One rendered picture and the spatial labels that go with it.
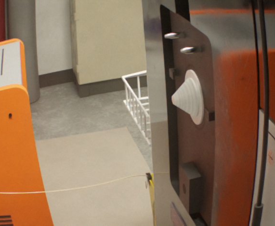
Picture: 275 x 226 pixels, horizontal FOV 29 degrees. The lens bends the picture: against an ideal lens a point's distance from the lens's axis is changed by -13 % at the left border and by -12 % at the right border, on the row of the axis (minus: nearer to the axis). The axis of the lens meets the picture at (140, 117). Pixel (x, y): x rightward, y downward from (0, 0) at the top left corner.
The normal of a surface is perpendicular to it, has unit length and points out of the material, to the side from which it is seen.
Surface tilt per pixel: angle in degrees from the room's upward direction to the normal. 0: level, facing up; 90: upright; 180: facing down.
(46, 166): 0
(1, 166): 90
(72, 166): 0
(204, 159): 90
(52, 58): 90
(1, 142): 90
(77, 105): 0
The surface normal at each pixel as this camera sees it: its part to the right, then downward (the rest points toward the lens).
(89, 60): 0.23, 0.38
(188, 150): -0.97, 0.15
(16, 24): -0.15, 0.41
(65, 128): -0.07, -0.91
